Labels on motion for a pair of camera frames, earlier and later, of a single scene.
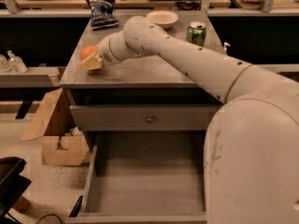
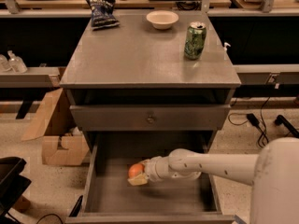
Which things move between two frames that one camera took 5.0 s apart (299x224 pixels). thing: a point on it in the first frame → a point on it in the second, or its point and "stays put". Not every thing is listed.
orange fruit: (87, 50) → (135, 170)
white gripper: (105, 54) → (151, 170)
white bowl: (163, 19) stays put
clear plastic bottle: (16, 63) stays put
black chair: (12, 184) stays put
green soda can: (196, 33) stays put
